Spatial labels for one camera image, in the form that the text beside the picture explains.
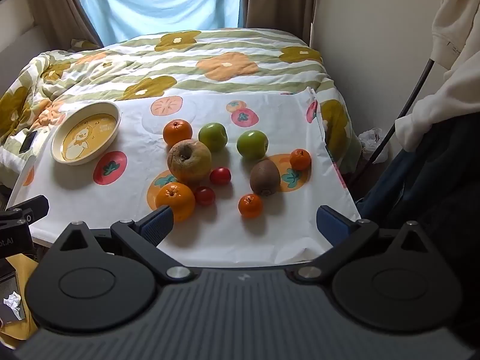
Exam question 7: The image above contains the red cherry tomato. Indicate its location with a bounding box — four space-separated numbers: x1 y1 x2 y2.
194 186 216 207
209 167 232 186

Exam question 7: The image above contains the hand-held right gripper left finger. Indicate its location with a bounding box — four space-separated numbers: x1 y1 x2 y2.
56 205 192 285

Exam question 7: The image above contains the floral striped quilt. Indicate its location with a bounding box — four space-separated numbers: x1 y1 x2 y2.
0 28 355 190

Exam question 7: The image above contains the grey headboard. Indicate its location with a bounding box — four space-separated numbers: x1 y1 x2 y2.
0 25 51 96

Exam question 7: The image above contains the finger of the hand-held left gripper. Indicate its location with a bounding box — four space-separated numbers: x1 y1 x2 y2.
0 195 50 229

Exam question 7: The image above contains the black smartphone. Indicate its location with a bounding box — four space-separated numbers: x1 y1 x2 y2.
19 129 38 154

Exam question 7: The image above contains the large orange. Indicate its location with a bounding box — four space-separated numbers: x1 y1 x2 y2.
163 119 193 147
156 182 196 223

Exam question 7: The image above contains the brown curtain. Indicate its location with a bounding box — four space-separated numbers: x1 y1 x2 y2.
240 0 321 47
22 0 103 51

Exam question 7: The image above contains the crumpled white paper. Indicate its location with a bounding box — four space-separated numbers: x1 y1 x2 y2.
3 291 24 322

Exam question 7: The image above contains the wrinkled yellow-brown apple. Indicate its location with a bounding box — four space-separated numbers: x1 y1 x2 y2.
167 139 213 184

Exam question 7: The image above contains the green apple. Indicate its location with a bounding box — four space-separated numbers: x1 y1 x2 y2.
198 122 229 153
236 130 269 160

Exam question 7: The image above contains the yellow bear print plate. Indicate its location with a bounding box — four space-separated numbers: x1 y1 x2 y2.
51 101 122 166

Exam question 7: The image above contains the brown kiwi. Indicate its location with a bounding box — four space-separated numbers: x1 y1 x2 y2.
250 159 281 197

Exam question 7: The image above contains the white plastic bag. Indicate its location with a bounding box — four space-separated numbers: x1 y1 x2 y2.
358 128 393 164

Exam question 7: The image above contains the yellow bag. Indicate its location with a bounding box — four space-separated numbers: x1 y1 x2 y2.
0 251 43 350

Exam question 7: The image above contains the cream hooded sweater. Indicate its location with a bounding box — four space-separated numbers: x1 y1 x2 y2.
395 0 480 153

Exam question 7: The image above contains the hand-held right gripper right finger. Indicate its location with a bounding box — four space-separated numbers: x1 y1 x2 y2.
294 205 430 283

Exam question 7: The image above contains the small tangerine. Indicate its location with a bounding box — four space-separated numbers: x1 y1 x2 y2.
289 148 312 171
238 194 263 219

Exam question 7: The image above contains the black curved pole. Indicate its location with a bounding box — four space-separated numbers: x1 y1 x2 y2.
349 58 437 188

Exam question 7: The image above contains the white fruit print cloth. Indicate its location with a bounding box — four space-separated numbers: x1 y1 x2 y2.
7 86 362 268

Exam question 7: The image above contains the light blue curtain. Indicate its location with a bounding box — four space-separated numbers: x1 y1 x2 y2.
77 0 244 47

